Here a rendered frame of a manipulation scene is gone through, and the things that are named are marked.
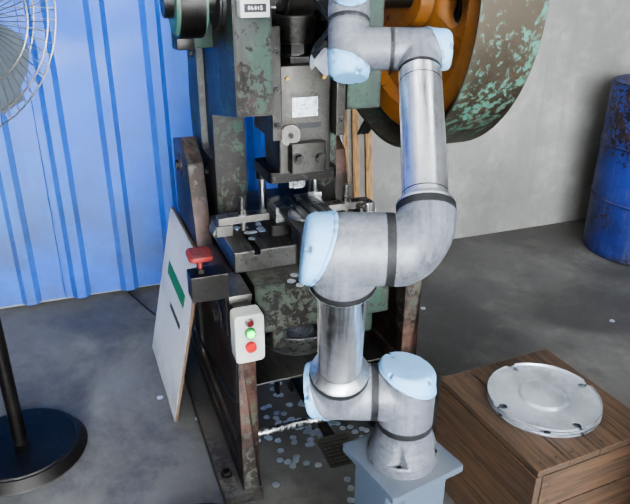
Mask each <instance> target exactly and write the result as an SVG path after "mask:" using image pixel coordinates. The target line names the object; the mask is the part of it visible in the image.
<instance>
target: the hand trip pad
mask: <svg viewBox="0 0 630 504"><path fill-rule="evenodd" d="M185 253H186V257H187V259H188V261H189V262H190V263H193V264H195V263H196V264H197V269H203V262H209V261H211V260H212V259H213V254H212V252H211V250H210V249H209V247H207V246H200V247H193V248H188V249H187V250H186V251H185Z"/></svg>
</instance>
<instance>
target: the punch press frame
mask: <svg viewBox="0 0 630 504"><path fill-rule="evenodd" d="M384 1H385V0H370V27H383V23H384ZM209 19H210V22H211V25H212V33H213V48H195V49H194V50H187V55H188V79H189V98H190V109H191V120H192V130H193V136H196V140H197V143H198V147H199V151H200V154H201V158H202V161H203V167H204V175H205V184H206V192H207V200H208V208H209V217H210V223H211V216H212V215H218V214H226V213H234V212H238V209H239V196H245V208H246V209H247V211H250V210H256V209H257V208H259V190H254V191H247V171H246V146H245V122H244V117H255V116H268V115H274V109H273V64H272V20H271V9H270V17H263V18H240V17H237V13H236V0H216V9H215V12H214V13H209ZM380 90H381V71H380V70H370V73H369V77H368V79H367V80H366V81H364V82H362V83H354V84H346V93H345V109H360V108H373V107H380ZM335 181H336V177H331V178H322V179H318V191H322V197H321V198H322V199H323V200H324V201H331V200H335ZM308 191H311V180H305V187H303V188H296V189H294V188H289V187H288V186H287V182H286V183H278V188H272V189H266V205H267V198H268V197H271V196H274V195H279V196H287V195H289V196H290V197H291V198H292V200H293V195H295V194H304V193H308ZM291 273H297V274H299V265H298V264H293V265H287V266H280V267H274V268H267V269H261V270H254V271H248V272H241V273H239V274H240V275H241V277H242V278H243V280H244V282H245V283H246V285H247V287H248V288H249V290H250V292H251V293H252V301H250V302H251V304H252V305H257V306H258V307H259V308H260V310H261V312H262V313H263V315H264V333H268V332H270V344H271V346H272V348H273V349H276V348H282V347H285V346H286V329H289V328H295V327H300V326H305V325H311V324H316V323H317V299H316V298H315V297H314V296H313V294H312V293H311V291H310V289H309V286H306V285H304V286H303V287H297V286H296V284H297V283H300V282H299V279H298V276H297V277H291V276H290V274H291ZM288 279H294V280H296V281H295V282H294V283H288V282H287V280H288ZM388 295H389V287H387V286H384V287H383V286H377V289H376V291H375V293H374V294H373V296H372V297H371V298H370V299H369V300H368V301H367V307H366V320H365V331H368V330H371V329H372V313H375V312H380V311H385V310H388ZM321 422H325V421H324V420H322V419H313V418H311V417H306V418H302V419H298V420H294V421H289V422H285V423H281V424H277V425H272V426H268V427H264V428H260V429H258V430H259V437H263V436H267V435H271V434H275V433H280V432H284V431H288V430H292V429H296V428H300V427H305V426H309V425H313V424H317V423H321Z"/></svg>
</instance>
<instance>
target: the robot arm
mask: <svg viewBox="0 0 630 504"><path fill-rule="evenodd" d="M312 1H313V3H314V4H315V6H316V7H317V8H318V10H319V11H320V12H321V13H322V15H323V16H324V17H325V19H326V20H327V21H328V28H327V29H326V30H325V32H324V33H323V35H322V36H321V37H320V38H319V39H318V40H317V41H316V43H315V44H314V46H313V48H312V51H311V57H310V68H311V70H313V69H314V68H315V66H316V67H317V68H318V70H319V71H320V72H321V73H322V74H323V75H324V76H328V75H329V76H330V77H331V79H332V80H334V81H336V82H338V83H342V84H354V83H362V82H364V81H366V80H367V79H368V77H369V73H370V70H380V71H399V108H400V143H401V178H402V197H401V198H400V199H399V200H398V201H397V203H396V213H392V212H336V211H335V210H330V211H328V212H313V213H311V214H309V215H308V216H307V217H306V219H305V223H304V228H303V234H302V242H301V251H300V261H299V275H298V279H299V282H300V283H301V284H302V285H306V286H309V289H310V291H311V293H312V294H313V296H314V297H315V298H316V299H317V335H318V354H317V355H316V356H315V358H314V359H313V361H311V362H307V363H306V364H305V367H304V373H303V393H304V402H305V408H306V411H307V414H308V415H309V416H310V417H311V418H313V419H322V420H324V421H329V420H358V421H376V424H375V426H374V428H373V430H372V433H371V435H370V436H369V438H368V442H367V458H368V461H369V463H370V464H371V466H372V467H373V468H374V469H375V470H377V471H378V472H379V473H381V474H383V475H385V476H387V477H390V478H393V479H397V480H415V479H419V478H422V477H425V476H427V475H428V474H430V473H431V472H432V471H433V470H434V468H435V467H436V465H437V460H438V447H437V443H436V440H435V436H434V433H433V430H432V424H433V414H434V404H435V396H436V394H437V387H436V373H435V371H434V369H433V367H432V366H431V365H430V364H429V363H428V362H427V361H425V360H423V359H422V358H421V357H419V356H417V355H414V354H411V353H407V352H390V353H389V354H385V355H384V356H382V358H381V359H380V361H379V363H367V361H366V360H365V358H364V357H363V345H364V332H365V320H366V307H367V301H368V300H369V299H370V298H371V297H372V296H373V294H374V293H375V291H376V289H377V286H383V287H384V286H387V287H402V286H408V285H412V284H415V283H417V282H419V281H420V280H422V279H424V278H425V277H427V276H428V275H429V274H430V273H432V272H433V271H434V270H435V269H436V268H437V266H438V265H439V264H440V263H441V261H442V260H443V258H444V257H445V255H446V253H447V252H448V250H449V248H450V246H451V243H452V240H453V238H454V234H455V230H456V224H457V207H456V200H455V198H454V197H453V196H451V195H450V194H449V182H448V165H447V149H446V133H445V116H444V100H443V83H442V71H446V70H448V69H449V68H450V66H451V62H452V57H453V35H452V33H451V31H450V30H449V29H447V28H434V27H430V26H425V27H370V0H312Z"/></svg>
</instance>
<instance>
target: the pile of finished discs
mask: <svg viewBox="0 0 630 504"><path fill-rule="evenodd" d="M487 398H488V401H489V403H490V405H491V407H492V408H493V409H494V411H495V412H496V413H497V414H502V415H501V416H500V417H501V418H503V419H504V420H505V421H507V422H508V423H510V424H512V425H513V426H515V427H517V428H519V429H522V430H524V431H527V432H530V433H533V434H536V435H540V436H545V437H552V438H571V437H577V436H581V435H582V434H581V433H583V434H587V433H589V432H591V431H592V430H594V429H595V428H596V427H597V426H598V425H599V423H600V421H601V419H602V412H603V403H602V399H601V397H600V395H599V394H598V392H597V391H596V390H595V389H594V388H593V387H592V386H589V385H587V384H586V383H585V382H584V379H582V378H581V377H579V376H577V375H575V374H573V373H571V372H569V371H567V370H564V369H561V368H558V367H555V366H551V365H546V364H540V363H516V364H514V365H513V366H512V367H507V366H504V367H501V368H499V369H498V370H496V371H495V372H494V373H493V374H492V375H491V376H490V378H489V380H488V383H487Z"/></svg>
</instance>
